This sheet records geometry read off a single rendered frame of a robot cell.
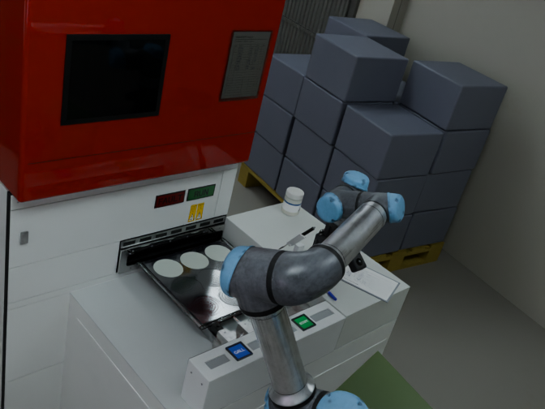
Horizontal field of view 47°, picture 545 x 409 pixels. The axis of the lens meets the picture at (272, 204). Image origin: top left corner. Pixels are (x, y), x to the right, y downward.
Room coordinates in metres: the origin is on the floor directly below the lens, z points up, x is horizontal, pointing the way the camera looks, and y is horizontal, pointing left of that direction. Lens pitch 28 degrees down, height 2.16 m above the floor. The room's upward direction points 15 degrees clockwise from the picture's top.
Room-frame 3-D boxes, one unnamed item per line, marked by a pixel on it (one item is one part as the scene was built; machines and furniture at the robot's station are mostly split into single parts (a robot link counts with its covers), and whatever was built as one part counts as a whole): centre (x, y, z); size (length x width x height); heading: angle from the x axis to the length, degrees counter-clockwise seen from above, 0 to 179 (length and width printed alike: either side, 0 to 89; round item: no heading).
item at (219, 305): (1.73, 0.13, 0.90); 0.34 x 0.34 x 0.01; 49
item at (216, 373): (1.44, -0.10, 0.89); 0.55 x 0.09 x 0.14; 139
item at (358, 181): (1.58, -0.20, 1.41); 0.09 x 0.08 x 0.11; 155
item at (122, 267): (1.86, 0.30, 0.89); 0.44 x 0.02 x 0.10; 139
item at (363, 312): (1.96, -0.19, 0.89); 0.62 x 0.35 x 0.14; 49
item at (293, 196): (2.20, -0.07, 1.01); 0.07 x 0.07 x 0.10
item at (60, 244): (1.73, 0.43, 1.02); 0.81 x 0.03 x 0.40; 139
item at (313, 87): (4.03, -0.45, 0.64); 1.29 x 0.88 x 1.28; 40
